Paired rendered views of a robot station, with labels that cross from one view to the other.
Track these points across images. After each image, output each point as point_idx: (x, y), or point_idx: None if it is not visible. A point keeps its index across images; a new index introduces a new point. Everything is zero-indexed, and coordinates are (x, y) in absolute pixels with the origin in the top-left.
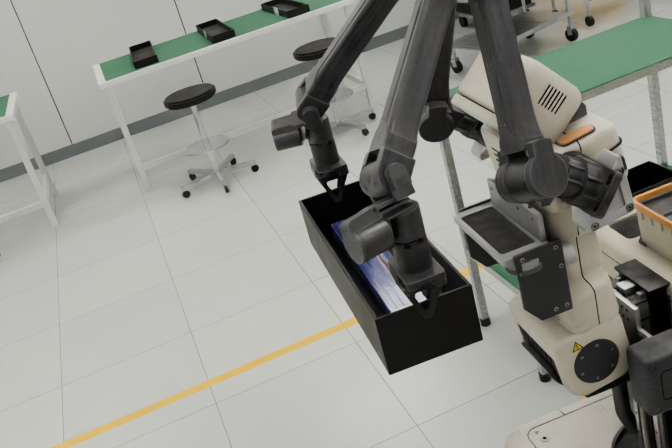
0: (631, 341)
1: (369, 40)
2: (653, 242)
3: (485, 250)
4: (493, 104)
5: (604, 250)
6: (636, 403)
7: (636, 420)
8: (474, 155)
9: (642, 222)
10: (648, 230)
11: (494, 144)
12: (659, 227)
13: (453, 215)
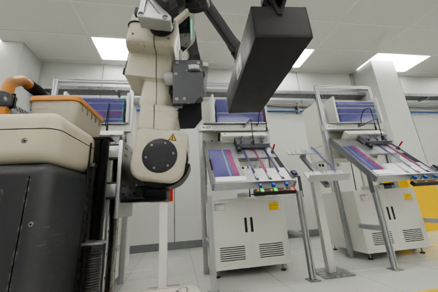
0: (131, 176)
1: None
2: (83, 128)
3: (206, 88)
4: (196, 39)
5: (75, 135)
6: (106, 264)
7: (103, 290)
8: (171, 23)
9: (80, 113)
10: (82, 119)
11: (178, 37)
12: (89, 116)
13: (207, 62)
